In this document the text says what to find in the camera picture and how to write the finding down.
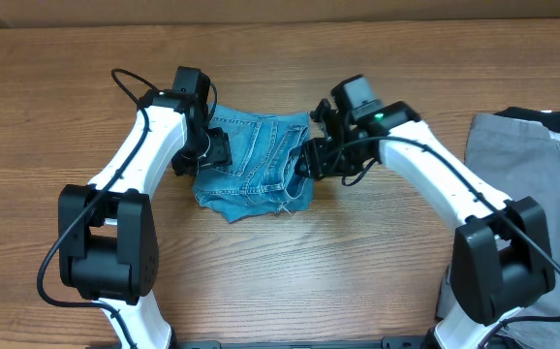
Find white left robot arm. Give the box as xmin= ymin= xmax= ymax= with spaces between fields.
xmin=58 ymin=88 xmax=231 ymax=348

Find black folded garment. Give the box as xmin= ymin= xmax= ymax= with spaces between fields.
xmin=496 ymin=107 xmax=560 ymax=133

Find light blue denim jeans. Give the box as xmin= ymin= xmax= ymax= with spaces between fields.
xmin=193 ymin=106 xmax=314 ymax=223

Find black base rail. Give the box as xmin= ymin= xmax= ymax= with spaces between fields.
xmin=170 ymin=335 xmax=430 ymax=349

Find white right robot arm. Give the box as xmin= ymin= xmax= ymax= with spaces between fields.
xmin=296 ymin=100 xmax=555 ymax=348

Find brown cardboard back panel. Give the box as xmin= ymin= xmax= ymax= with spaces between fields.
xmin=0 ymin=0 xmax=560 ymax=28

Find grey folded garment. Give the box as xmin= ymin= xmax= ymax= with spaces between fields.
xmin=465 ymin=113 xmax=560 ymax=348

